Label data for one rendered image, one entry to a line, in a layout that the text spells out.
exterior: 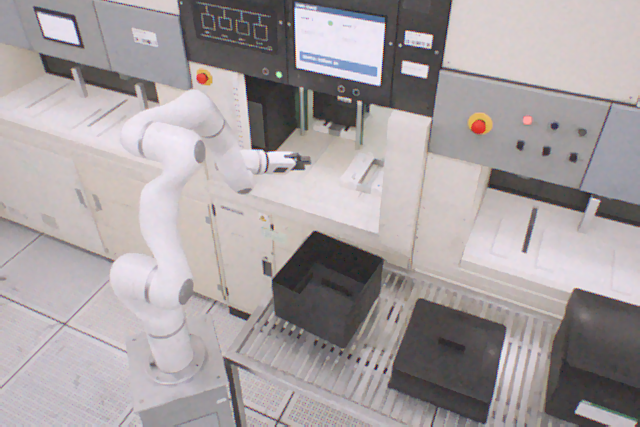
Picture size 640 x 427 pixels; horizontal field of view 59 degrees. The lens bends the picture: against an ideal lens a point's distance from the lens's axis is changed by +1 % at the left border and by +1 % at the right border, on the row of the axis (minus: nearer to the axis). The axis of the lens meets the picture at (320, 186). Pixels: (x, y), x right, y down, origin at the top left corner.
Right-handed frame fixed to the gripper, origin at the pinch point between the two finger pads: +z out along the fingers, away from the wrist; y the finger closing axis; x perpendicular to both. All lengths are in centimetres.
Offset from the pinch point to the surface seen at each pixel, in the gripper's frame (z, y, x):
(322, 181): 21.3, -23.1, 3.1
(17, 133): -84, -114, 68
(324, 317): -6, 3, -55
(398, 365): 7, 17, -73
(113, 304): -42, -145, -12
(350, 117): 40, -19, 32
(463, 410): 21, 23, -89
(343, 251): 10.5, -2.9, -32.6
